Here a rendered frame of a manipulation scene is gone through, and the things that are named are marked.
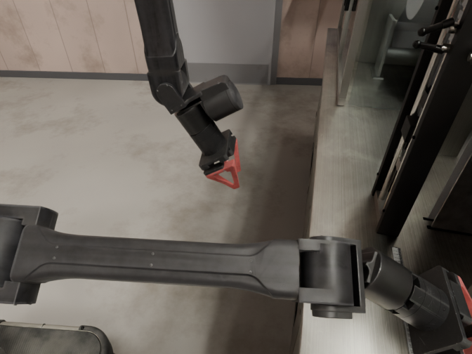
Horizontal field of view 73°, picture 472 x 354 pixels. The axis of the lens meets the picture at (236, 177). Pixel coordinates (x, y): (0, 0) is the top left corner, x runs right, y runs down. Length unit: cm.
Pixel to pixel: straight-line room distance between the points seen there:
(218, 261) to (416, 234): 64
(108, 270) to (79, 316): 148
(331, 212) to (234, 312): 96
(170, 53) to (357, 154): 74
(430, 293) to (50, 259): 43
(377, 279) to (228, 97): 38
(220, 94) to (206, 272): 35
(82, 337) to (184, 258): 117
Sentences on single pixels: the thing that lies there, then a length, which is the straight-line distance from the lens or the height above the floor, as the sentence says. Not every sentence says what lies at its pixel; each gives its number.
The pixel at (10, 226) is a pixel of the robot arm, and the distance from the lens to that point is 45.
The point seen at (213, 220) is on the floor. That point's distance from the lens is 207.
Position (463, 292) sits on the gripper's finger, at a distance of 53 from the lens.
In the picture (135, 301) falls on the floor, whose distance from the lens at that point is 180.
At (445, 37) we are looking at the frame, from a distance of 75.
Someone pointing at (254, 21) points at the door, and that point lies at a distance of 367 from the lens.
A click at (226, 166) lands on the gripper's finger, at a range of 65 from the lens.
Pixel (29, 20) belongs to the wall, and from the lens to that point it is 449.
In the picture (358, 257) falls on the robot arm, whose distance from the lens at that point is 40.
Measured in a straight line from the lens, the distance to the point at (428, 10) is 136.
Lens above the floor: 150
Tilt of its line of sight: 39 degrees down
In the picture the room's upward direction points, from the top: straight up
